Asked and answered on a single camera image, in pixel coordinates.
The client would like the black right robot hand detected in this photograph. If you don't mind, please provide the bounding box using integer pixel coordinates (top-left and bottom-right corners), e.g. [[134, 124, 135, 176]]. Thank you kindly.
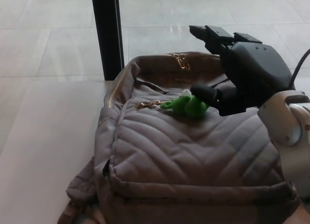
[[188, 25, 296, 117]]

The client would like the green plush frog keychain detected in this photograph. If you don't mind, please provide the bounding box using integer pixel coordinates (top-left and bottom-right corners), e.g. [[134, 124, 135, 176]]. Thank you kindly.
[[162, 89, 210, 119]]

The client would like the grey quilted backpack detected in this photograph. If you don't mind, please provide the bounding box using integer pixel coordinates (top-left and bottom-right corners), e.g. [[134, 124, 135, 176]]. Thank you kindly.
[[57, 52, 299, 224]]

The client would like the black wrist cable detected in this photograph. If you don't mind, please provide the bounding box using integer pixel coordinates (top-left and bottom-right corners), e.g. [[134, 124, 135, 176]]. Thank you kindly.
[[290, 48, 310, 82]]

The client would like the black vertical post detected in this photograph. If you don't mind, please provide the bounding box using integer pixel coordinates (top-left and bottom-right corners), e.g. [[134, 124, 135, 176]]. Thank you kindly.
[[90, 0, 125, 81]]

